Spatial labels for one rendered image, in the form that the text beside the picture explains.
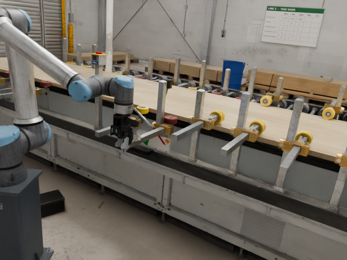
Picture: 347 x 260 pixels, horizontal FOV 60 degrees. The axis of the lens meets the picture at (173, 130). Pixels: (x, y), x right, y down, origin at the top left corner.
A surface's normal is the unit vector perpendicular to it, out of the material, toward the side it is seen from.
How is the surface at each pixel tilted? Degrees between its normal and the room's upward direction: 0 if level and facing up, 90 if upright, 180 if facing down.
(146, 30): 90
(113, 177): 90
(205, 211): 90
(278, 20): 90
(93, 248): 0
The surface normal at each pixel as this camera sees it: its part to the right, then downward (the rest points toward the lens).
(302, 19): -0.54, 0.24
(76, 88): -0.26, 0.33
